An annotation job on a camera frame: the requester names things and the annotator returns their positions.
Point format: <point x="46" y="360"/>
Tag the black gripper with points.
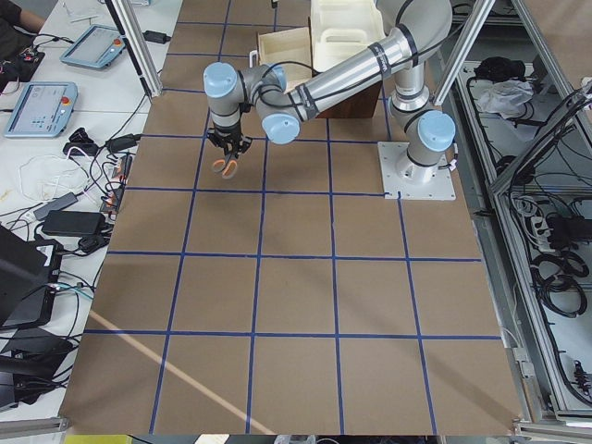
<point x="227" y="140"/>

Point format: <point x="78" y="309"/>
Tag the grey orange handled scissors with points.
<point x="226" y="167"/>

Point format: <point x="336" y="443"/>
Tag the white drawer handle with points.
<point x="253" y="58"/>

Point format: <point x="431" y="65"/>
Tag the light wooden drawer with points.
<point x="290" y="45"/>

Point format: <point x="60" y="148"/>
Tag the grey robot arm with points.
<point x="231" y="92"/>
<point x="431" y="132"/>

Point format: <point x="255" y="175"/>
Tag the dark wooden drawer cabinet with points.
<point x="360" y="105"/>

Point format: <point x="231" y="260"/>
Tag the white plastic bin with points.
<point x="341" y="29"/>

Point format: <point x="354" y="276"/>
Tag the upper blue teach pendant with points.
<point x="96" y="48"/>

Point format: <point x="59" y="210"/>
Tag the blue teach pendant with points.
<point x="96" y="48"/>
<point x="42" y="110"/>

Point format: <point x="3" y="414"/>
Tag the black power adapter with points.
<point x="72" y="223"/>

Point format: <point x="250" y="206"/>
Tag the lower blue teach pendant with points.
<point x="42" y="110"/>

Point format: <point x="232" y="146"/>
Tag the black laptop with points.
<point x="29" y="272"/>

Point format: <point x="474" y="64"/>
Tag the crumpled white cloth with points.
<point x="506" y="98"/>

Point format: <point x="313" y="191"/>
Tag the aluminium frame post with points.
<point x="121" y="12"/>

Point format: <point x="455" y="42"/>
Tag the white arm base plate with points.
<point x="404" y="180"/>

